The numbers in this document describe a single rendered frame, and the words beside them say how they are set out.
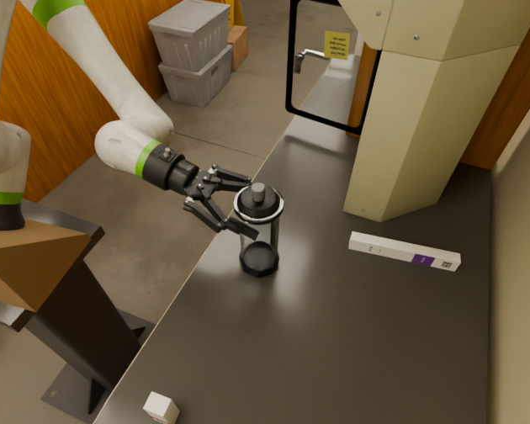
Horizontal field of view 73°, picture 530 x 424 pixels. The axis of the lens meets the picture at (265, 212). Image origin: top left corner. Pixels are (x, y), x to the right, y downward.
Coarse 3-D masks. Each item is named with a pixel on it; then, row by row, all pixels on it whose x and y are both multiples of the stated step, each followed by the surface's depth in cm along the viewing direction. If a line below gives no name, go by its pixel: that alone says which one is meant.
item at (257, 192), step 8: (256, 184) 73; (248, 192) 75; (256, 192) 72; (264, 192) 73; (272, 192) 75; (240, 200) 74; (248, 200) 74; (256, 200) 73; (264, 200) 74; (272, 200) 74; (240, 208) 74; (248, 208) 72; (256, 208) 72; (264, 208) 72; (272, 208) 73; (256, 216) 72; (264, 216) 73
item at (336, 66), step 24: (312, 24) 104; (336, 24) 101; (312, 48) 109; (336, 48) 105; (360, 48) 101; (312, 72) 114; (336, 72) 110; (360, 72) 106; (312, 96) 120; (336, 96) 115; (360, 96) 111; (336, 120) 122; (360, 120) 117
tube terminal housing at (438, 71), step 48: (432, 0) 60; (480, 0) 60; (528, 0) 64; (384, 48) 69; (432, 48) 65; (480, 48) 68; (384, 96) 75; (432, 96) 72; (480, 96) 78; (384, 144) 83; (432, 144) 84; (384, 192) 93; (432, 192) 101
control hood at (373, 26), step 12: (348, 0) 65; (360, 0) 65; (372, 0) 64; (384, 0) 63; (348, 12) 67; (360, 12) 66; (372, 12) 65; (384, 12) 64; (360, 24) 68; (372, 24) 67; (384, 24) 66; (372, 36) 68; (384, 36) 68; (372, 48) 70
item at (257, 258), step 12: (240, 192) 77; (276, 192) 77; (276, 216) 73; (264, 228) 75; (276, 228) 78; (240, 240) 84; (252, 240) 78; (264, 240) 78; (276, 240) 82; (252, 252) 82; (264, 252) 82; (276, 252) 87; (252, 264) 86; (264, 264) 86
